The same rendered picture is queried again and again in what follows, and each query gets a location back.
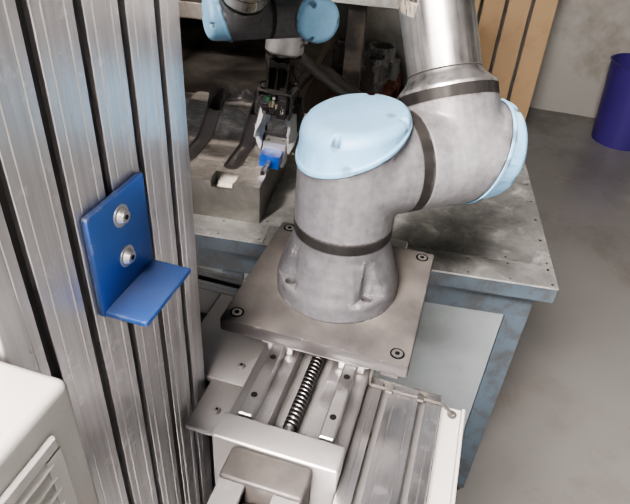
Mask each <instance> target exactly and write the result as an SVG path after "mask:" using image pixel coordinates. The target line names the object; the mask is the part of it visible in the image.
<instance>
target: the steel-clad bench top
mask: <svg viewBox="0 0 630 504"><path fill-rule="evenodd" d="M298 142H299V140H298ZM298 142H297V144H296V146H295V148H294V150H293V152H294V156H293V157H292V156H291V157H290V159H289V161H288V163H287V165H286V168H285V170H284V172H283V174H282V176H281V178H280V180H279V183H278V185H277V187H276V189H275V191H274V193H273V195H272V198H271V200H270V202H269V204H268V206H267V208H266V210H265V213H264V215H263V217H262V219H261V221H260V223H252V222H245V221H239V220H232V219H226V218H219V217H212V216H206V215H199V214H193V217H194V231H195V234H196V235H202V236H209V237H215V238H222V239H228V240H235V241H241V242H248V243H254V244H260V245H267V246H268V244H269V242H270V241H271V239H272V238H273V236H274V235H275V233H276V232H277V230H278V229H279V227H280V226H281V224H282V223H283V222H288V223H293V224H294V210H295V191H296V171H297V164H296V160H295V154H296V148H297V145H298ZM391 238H394V239H399V240H403V241H407V242H408V246H407V249H410V250H415V251H419V252H424V253H428V254H432V255H434V262H433V266H432V270H431V271H435V272H441V273H448V274H454V275H461V276H467V277H474V278H480V279H487V280H493V281H500V282H506V283H513V284H519V285H526V286H532V287H538V288H545V289H551V290H559V288H558V284H557V280H556V277H555V273H554V269H553V265H552V262H551V258H550V254H549V250H548V247H547V243H546V239H545V235H544V232H543V228H542V224H541V220H540V217H539V213H538V209H537V205H536V202H535V198H534V194H533V190H532V187H531V183H530V179H529V175H528V172H527V168H526V164H525V162H524V165H523V167H522V170H521V172H520V174H519V175H518V176H516V178H515V181H514V183H513V184H512V185H511V186H510V187H509V188H508V189H507V190H506V191H504V192H503V193H501V194H499V195H497V196H494V197H490V198H486V199H482V200H480V201H478V202H475V203H471V204H463V203H461V204H455V205H449V206H443V207H437V208H431V209H425V210H419V211H412V212H407V213H401V214H397V215H396V216H395V218H394V224H393V229H392V235H391Z"/></svg>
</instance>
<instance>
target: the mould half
mask: <svg viewBox="0 0 630 504"><path fill-rule="evenodd" d="M208 98H209V92H202V91H198V92H196V93H195V94H194V95H193V96H192V97H191V99H190V101H189V103H188V106H187V109H186V117H187V131H188V145H189V144H190V143H191V142H192V141H193V140H194V138H195V137H196V135H197V133H198V130H199V128H200V125H201V122H202V119H203V116H204V113H205V110H206V107H207V103H208ZM252 103H253V101H251V100H249V99H246V98H228V99H226V101H225V103H224V105H223V108H222V111H221V114H220V117H219V120H218V123H217V126H216V129H215V131H214V134H213V136H212V139H211V140H210V142H209V143H208V144H207V146H206V147H205V148H204V149H203V150H202V151H201V153H200V154H199V155H198V156H197V157H196V158H195V159H194V160H193V161H191V162H190V167H191V168H190V174H191V188H192V203H193V214H199V215H206V216H212V217H219V218H226V219H232V220H239V221H245V222H252V223H260V221H261V219H262V217H263V215H264V213H265V210H266V208H267V206H268V204H269V202H270V200H271V198H272V195H273V193H274V191H275V189H276V187H277V185H278V183H279V180H280V178H281V176H282V174H283V172H284V170H285V168H286V165H287V163H288V161H289V159H290V157H291V156H289V157H288V156H287V160H286V163H285V165H284V167H283V168H280V167H279V169H278V170H276V169H271V168H269V169H268V171H267V173H266V175H265V176H261V175H260V171H261V170H262V168H263V167H262V166H259V158H260V154H261V152H262V148H263V145H262V148H261V149H259V147H258V144H257V141H256V144H255V146H254V148H253V150H252V151H251V153H250V154H249V156H248V157H247V159H246V160H245V162H244V163H243V165H241V166H240V167H239V168H238V169H227V168H225V167H224V163H225V162H226V161H227V159H228V158H229V156H230V155H231V154H232V153H233V151H234V150H235V148H236V147H237V146H238V144H239V142H240V139H241V136H242V133H243V130H244V127H245V124H246V120H247V117H248V114H249V111H250V108H251V105H252ZM286 134H287V127H286V125H285V121H284V120H280V119H276V116H274V115H272V117H271V119H270V121H269V122H268V123H267V130H266V132H265V138H266V136H267V135H270V136H275V137H280V138H284V139H287V137H286ZM215 171H222V172H229V173H236V174H239V176H238V177H237V179H236V181H235V182H233V183H232V190H229V189H222V188H215V187H211V177H212V176H213V174H214V173H215Z"/></svg>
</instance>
